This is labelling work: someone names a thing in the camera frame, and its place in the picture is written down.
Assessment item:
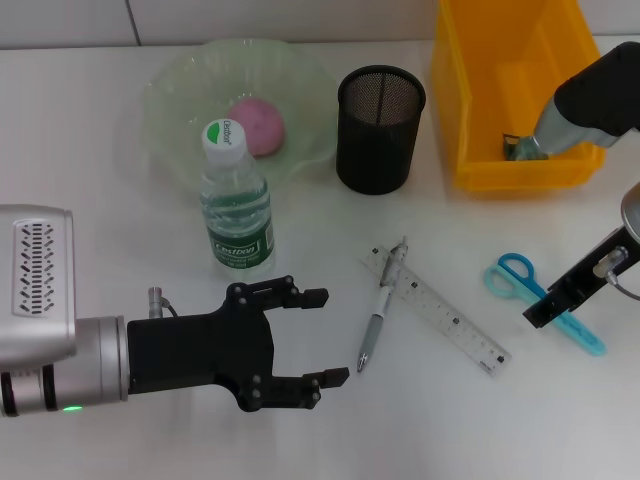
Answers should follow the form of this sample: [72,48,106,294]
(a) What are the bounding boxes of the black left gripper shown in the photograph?
[127,274,350,412]

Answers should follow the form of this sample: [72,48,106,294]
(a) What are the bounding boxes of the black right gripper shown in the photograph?
[523,224,640,330]

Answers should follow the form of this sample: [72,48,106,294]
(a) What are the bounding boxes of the blue plastic scissors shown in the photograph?
[483,253,608,357]

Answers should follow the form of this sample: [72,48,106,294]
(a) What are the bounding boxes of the clear plastic ruler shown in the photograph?
[359,244,512,376]

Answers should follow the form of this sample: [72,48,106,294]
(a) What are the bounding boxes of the clear green-label water bottle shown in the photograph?
[199,118,276,274]

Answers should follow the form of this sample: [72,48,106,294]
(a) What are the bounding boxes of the green plastic wrapper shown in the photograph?
[502,132,551,161]

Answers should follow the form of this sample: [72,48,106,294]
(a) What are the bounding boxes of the pink peach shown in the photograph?
[227,98,287,159]

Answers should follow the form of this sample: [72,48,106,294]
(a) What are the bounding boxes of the white grey ballpoint pen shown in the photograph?
[356,237,410,374]

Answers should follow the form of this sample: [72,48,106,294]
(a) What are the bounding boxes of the black mesh pen holder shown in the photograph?
[335,64,427,195]

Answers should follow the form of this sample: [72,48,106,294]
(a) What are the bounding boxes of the green glass fruit plate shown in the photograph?
[142,38,337,201]

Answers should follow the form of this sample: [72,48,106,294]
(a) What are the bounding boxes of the yellow plastic bin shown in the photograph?
[431,0,609,192]

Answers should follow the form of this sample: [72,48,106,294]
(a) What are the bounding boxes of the right gripper connector cable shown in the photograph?
[592,247,640,302]

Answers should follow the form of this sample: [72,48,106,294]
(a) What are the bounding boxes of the gripper connector cable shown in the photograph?
[592,247,640,302]
[147,286,180,320]

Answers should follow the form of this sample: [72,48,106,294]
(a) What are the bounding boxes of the left gripper connector cable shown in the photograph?
[147,286,180,320]

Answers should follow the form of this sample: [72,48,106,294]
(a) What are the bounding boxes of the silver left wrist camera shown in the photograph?
[0,204,77,369]

